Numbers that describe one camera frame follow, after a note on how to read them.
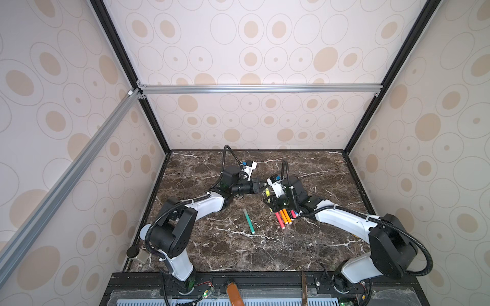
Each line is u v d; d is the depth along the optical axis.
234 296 0.70
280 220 0.90
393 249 0.43
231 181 0.69
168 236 0.47
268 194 0.81
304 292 0.73
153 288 0.73
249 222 0.90
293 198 0.65
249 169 0.80
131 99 0.84
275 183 0.76
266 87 0.90
